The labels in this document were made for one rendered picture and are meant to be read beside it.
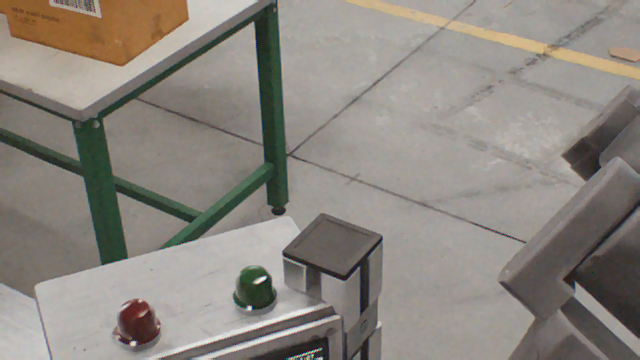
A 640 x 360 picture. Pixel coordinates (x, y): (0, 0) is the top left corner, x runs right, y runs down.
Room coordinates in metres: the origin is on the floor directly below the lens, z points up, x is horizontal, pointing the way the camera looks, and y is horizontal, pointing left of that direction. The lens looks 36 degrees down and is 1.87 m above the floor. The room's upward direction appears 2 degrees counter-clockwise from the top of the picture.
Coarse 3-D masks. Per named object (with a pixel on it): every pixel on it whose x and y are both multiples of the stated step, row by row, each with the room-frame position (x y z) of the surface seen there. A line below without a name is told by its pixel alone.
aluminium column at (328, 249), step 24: (312, 240) 0.45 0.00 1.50; (336, 240) 0.45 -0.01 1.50; (360, 240) 0.45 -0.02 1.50; (288, 264) 0.44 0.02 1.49; (312, 264) 0.43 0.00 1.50; (336, 264) 0.43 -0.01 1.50; (360, 264) 0.43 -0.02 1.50; (336, 288) 0.42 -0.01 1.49; (360, 288) 0.45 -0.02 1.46; (336, 312) 0.42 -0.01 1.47
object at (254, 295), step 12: (240, 276) 0.43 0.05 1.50; (252, 276) 0.42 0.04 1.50; (264, 276) 0.42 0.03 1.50; (240, 288) 0.42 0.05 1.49; (252, 288) 0.42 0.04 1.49; (264, 288) 0.42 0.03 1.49; (240, 300) 0.42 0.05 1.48; (252, 300) 0.42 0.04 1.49; (264, 300) 0.42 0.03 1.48; (276, 300) 0.42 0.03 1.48; (240, 312) 0.42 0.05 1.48; (252, 312) 0.41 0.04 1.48; (264, 312) 0.42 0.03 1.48
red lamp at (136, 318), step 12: (132, 300) 0.41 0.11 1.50; (144, 300) 0.41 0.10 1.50; (120, 312) 0.40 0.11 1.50; (132, 312) 0.40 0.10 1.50; (144, 312) 0.40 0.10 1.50; (120, 324) 0.39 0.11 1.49; (132, 324) 0.39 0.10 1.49; (144, 324) 0.39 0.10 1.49; (156, 324) 0.40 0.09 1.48; (120, 336) 0.40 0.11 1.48; (132, 336) 0.39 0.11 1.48; (144, 336) 0.39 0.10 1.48; (156, 336) 0.40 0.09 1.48; (132, 348) 0.39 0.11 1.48; (144, 348) 0.39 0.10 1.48
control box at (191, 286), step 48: (240, 240) 0.48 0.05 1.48; (288, 240) 0.48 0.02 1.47; (48, 288) 0.44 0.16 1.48; (96, 288) 0.44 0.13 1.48; (144, 288) 0.44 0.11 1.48; (192, 288) 0.44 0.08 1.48; (288, 288) 0.44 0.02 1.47; (48, 336) 0.40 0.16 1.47; (96, 336) 0.40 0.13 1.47; (192, 336) 0.40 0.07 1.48; (240, 336) 0.40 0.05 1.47; (288, 336) 0.40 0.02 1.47; (336, 336) 0.42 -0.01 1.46
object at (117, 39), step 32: (32, 0) 2.09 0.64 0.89; (64, 0) 2.04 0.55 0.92; (96, 0) 1.99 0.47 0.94; (128, 0) 2.02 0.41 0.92; (160, 0) 2.12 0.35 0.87; (32, 32) 2.10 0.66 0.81; (64, 32) 2.05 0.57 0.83; (96, 32) 2.00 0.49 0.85; (128, 32) 2.00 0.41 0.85; (160, 32) 2.10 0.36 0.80
